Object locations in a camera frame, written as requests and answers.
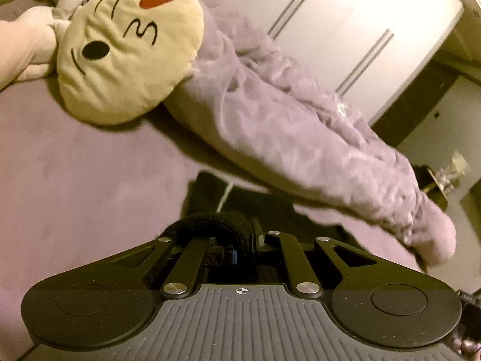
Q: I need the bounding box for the pale pink plush toy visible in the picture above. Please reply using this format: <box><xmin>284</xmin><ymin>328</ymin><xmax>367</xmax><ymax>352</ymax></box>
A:
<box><xmin>0</xmin><ymin>0</ymin><xmax>87</xmax><ymax>91</ymax></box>

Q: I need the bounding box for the round cream face pillow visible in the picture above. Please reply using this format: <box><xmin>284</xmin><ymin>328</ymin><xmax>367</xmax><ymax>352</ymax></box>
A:
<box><xmin>56</xmin><ymin>0</ymin><xmax>205</xmax><ymax>125</ymax></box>

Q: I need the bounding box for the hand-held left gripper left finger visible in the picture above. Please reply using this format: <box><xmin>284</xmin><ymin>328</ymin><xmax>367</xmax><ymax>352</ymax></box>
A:
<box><xmin>109</xmin><ymin>235</ymin><xmax>238</xmax><ymax>297</ymax></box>

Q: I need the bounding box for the black sweater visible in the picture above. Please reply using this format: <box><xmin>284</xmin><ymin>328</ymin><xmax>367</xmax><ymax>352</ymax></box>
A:
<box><xmin>161</xmin><ymin>172</ymin><xmax>356</xmax><ymax>262</ymax></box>

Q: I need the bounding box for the dark brown door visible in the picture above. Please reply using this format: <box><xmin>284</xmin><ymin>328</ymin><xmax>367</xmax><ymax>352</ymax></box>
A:
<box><xmin>370</xmin><ymin>60</ymin><xmax>461</xmax><ymax>149</ymax></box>

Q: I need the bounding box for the purple duvet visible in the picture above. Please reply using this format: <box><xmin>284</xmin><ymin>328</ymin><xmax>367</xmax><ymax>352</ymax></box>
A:
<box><xmin>45</xmin><ymin>0</ymin><xmax>457</xmax><ymax>266</ymax></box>

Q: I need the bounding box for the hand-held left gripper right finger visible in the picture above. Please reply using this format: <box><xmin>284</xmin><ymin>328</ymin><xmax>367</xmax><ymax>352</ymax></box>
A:
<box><xmin>253</xmin><ymin>218</ymin><xmax>378</xmax><ymax>297</ymax></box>

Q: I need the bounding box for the white wardrobe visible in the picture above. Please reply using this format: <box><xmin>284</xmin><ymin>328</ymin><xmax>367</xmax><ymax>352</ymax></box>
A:
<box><xmin>191</xmin><ymin>0</ymin><xmax>464</xmax><ymax>125</ymax></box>

